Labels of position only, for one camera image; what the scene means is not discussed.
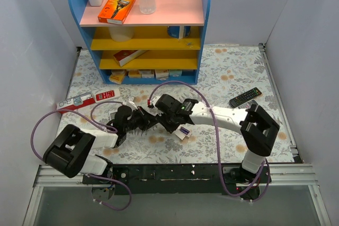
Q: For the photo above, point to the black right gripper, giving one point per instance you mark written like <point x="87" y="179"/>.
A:
<point x="164" y="121"/>

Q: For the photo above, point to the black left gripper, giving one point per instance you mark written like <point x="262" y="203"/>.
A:
<point x="140" y="119"/>

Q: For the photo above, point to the white slim remote control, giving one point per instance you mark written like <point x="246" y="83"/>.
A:
<point x="181" y="132"/>

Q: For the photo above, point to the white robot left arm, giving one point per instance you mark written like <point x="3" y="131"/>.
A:
<point x="70" y="151"/>

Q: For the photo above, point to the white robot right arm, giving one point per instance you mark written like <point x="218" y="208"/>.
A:
<point x="257" y="127"/>

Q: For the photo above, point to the white remote on table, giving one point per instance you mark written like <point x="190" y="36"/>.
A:
<point x="112" y="115"/>

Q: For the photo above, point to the red white calculator remote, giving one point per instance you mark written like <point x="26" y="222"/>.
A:
<point x="107" y="95"/>

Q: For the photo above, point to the grey ac remote control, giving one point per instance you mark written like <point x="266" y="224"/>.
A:
<point x="248" y="104"/>

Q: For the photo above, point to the black tv remote control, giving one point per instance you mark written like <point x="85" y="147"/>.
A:
<point x="245" y="97"/>

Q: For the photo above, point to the red white box on shelf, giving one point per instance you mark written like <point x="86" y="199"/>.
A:
<point x="125" y="56"/>

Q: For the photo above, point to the red white toothpaste box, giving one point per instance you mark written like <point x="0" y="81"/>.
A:
<point x="76" y="102"/>

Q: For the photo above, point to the blue wooden shelf unit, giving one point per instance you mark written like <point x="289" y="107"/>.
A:
<point x="163" y="51"/>

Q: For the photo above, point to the blue white can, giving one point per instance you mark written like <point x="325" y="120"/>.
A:
<point x="178" y="32"/>

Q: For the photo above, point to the white cup on shelf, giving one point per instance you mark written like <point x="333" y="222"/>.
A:
<point x="121" y="33"/>

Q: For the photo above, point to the orange razor box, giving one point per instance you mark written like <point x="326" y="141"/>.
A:
<point x="115" y="11"/>

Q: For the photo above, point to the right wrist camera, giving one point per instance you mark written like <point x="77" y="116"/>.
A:
<point x="152" y="102"/>

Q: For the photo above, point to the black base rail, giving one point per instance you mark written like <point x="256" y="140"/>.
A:
<point x="173" y="178"/>

